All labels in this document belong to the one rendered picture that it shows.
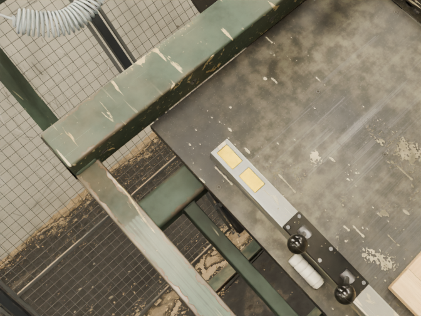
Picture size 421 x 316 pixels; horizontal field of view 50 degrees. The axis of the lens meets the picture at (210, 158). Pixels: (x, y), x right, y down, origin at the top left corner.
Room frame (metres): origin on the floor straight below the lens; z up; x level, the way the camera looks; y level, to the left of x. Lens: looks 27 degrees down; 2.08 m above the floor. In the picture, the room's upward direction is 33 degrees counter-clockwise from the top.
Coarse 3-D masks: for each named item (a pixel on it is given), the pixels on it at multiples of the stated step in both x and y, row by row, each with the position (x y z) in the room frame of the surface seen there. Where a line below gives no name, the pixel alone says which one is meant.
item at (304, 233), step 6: (300, 228) 0.73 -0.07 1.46; (306, 228) 0.72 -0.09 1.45; (294, 234) 0.65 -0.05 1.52; (300, 234) 0.65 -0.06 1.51; (306, 234) 0.71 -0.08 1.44; (288, 240) 0.65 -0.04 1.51; (294, 240) 0.64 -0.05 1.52; (300, 240) 0.63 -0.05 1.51; (306, 240) 0.64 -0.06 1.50; (288, 246) 0.64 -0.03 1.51; (294, 246) 0.63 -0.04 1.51; (300, 246) 0.63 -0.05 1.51; (306, 246) 0.63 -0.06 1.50; (294, 252) 0.63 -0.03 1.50; (300, 252) 0.63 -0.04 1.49
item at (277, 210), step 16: (224, 144) 0.89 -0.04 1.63; (256, 192) 0.81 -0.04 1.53; (272, 192) 0.80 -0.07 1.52; (272, 208) 0.78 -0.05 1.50; (288, 208) 0.77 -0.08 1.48; (304, 256) 0.72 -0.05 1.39; (320, 272) 0.69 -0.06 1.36; (368, 288) 0.63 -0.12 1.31; (352, 304) 0.63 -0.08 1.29; (368, 304) 0.61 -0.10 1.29; (384, 304) 0.61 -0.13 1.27
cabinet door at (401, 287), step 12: (420, 252) 0.68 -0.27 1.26; (420, 264) 0.65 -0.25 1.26; (408, 276) 0.64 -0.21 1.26; (420, 276) 0.64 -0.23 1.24; (396, 288) 0.64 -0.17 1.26; (408, 288) 0.63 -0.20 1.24; (420, 288) 0.62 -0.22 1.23; (408, 300) 0.61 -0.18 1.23; (420, 300) 0.61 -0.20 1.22; (420, 312) 0.60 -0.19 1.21
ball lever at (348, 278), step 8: (344, 272) 0.65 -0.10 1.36; (344, 280) 0.63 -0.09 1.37; (352, 280) 0.64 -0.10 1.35; (336, 288) 0.58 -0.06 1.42; (344, 288) 0.56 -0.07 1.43; (352, 288) 0.56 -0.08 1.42; (336, 296) 0.57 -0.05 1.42; (344, 296) 0.56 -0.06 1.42; (352, 296) 0.55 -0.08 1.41; (344, 304) 0.56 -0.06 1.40
